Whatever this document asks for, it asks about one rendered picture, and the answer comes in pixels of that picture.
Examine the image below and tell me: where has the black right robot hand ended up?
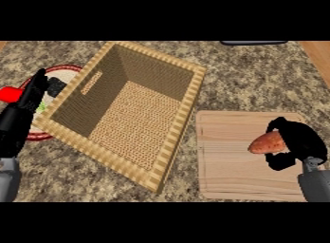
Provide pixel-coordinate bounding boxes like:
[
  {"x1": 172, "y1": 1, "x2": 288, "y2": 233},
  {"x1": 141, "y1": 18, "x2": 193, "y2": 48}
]
[{"x1": 263, "y1": 116, "x2": 328, "y2": 172}]

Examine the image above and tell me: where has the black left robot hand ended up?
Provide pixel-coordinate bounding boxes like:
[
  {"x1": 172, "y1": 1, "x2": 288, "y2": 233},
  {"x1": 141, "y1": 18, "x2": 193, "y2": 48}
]
[{"x1": 0, "y1": 67, "x2": 49, "y2": 159}]

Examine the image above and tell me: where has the pale wooden cutting board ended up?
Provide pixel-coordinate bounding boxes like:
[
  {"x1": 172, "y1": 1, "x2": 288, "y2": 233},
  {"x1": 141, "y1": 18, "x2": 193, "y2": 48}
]
[{"x1": 194, "y1": 110, "x2": 313, "y2": 202}]

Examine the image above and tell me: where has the tan wicker basket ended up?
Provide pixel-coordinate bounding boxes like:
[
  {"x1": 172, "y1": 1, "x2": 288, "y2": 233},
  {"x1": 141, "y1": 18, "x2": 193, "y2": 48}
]
[{"x1": 33, "y1": 41, "x2": 206, "y2": 195}]

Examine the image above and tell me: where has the red round object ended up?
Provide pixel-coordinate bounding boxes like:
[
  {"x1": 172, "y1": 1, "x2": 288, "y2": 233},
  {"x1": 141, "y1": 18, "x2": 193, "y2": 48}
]
[{"x1": 0, "y1": 86, "x2": 24, "y2": 103}]

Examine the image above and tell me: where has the black lumpy food item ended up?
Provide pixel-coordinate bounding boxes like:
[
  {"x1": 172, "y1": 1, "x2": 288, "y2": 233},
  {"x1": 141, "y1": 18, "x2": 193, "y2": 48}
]
[{"x1": 44, "y1": 76, "x2": 69, "y2": 98}]

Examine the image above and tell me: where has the red rimmed white plate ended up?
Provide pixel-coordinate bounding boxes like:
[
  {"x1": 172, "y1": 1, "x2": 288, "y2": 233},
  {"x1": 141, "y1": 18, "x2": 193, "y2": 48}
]
[{"x1": 17, "y1": 65, "x2": 83, "y2": 141}]

